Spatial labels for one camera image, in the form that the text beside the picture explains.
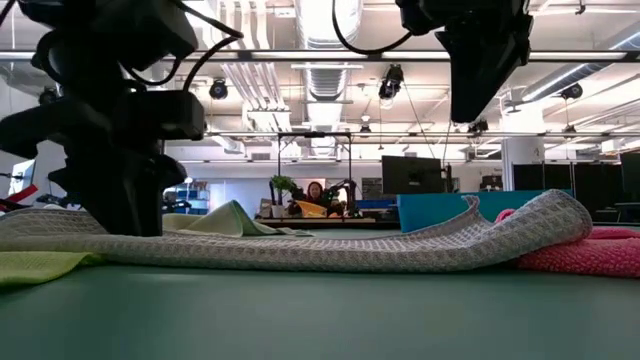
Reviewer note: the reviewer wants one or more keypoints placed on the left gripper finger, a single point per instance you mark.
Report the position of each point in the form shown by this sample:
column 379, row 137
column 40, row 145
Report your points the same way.
column 145, row 200
column 102, row 200

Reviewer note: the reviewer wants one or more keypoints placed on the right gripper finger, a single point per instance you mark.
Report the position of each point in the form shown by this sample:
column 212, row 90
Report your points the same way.
column 465, row 70
column 500, row 60

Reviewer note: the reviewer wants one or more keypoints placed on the pale green microfiber towel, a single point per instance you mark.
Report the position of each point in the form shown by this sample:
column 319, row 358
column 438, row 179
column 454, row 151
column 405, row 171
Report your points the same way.
column 225, row 220

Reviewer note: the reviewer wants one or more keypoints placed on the lime green microfiber towel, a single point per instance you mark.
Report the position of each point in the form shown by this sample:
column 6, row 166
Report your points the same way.
column 35, row 265

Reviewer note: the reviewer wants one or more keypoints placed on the grey waffle towel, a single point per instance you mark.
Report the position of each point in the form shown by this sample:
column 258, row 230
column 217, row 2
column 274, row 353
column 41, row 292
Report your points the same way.
column 350, row 252

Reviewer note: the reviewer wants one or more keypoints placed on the pink microfiber towel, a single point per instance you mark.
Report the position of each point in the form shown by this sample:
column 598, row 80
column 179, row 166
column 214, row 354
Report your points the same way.
column 590, row 255

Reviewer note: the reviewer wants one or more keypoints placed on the small black robot arm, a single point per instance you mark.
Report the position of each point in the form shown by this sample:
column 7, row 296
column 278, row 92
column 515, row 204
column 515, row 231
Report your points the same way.
column 350, row 192

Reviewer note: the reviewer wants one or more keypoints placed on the background black robot arms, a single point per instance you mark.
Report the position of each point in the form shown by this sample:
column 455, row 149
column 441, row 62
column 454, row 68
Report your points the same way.
column 175, row 205

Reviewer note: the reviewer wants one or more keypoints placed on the black ceiling spotlight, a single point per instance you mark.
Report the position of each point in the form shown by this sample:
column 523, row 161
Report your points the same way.
column 571, row 91
column 390, row 85
column 218, row 89
column 478, row 127

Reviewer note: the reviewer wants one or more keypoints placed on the bright white monitor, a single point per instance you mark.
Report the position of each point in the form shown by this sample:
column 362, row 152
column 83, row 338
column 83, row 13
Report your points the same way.
column 24, row 175

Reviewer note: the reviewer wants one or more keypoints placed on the black computer monitor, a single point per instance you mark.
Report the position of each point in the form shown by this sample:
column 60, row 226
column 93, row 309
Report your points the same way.
column 410, row 175

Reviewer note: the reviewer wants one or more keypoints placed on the black partition panels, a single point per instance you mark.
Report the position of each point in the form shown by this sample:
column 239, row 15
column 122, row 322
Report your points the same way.
column 550, row 177

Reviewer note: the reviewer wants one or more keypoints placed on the green leafy potted plant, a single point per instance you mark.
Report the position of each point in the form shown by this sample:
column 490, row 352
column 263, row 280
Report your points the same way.
column 282, row 182

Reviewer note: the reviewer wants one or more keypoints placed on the blue plastic bin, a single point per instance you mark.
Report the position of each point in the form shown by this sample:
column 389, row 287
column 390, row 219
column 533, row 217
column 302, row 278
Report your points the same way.
column 430, row 210

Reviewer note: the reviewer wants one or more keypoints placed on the person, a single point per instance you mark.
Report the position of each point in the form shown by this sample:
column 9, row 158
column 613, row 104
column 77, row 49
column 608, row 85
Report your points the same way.
column 315, row 190

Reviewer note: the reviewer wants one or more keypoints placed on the black display panel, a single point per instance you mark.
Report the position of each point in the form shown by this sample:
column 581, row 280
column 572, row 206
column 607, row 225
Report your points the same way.
column 631, row 185

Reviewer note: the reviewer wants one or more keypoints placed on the green table mat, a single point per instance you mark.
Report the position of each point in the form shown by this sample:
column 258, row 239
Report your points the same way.
column 320, row 320

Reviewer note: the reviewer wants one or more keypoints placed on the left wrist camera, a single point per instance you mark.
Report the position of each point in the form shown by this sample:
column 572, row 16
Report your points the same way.
column 160, row 115

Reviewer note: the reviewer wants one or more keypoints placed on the silver ceiling duct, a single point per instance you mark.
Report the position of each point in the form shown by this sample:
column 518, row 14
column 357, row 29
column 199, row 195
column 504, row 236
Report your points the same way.
column 325, row 80

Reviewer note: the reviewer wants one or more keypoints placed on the black rig frame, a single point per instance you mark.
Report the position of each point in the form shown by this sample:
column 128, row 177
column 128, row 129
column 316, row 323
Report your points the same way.
column 314, row 134

